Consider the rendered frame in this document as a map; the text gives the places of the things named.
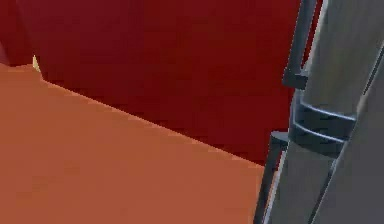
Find dark grey fridge handle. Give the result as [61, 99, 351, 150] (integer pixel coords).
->
[252, 130, 290, 224]
[281, 0, 318, 91]

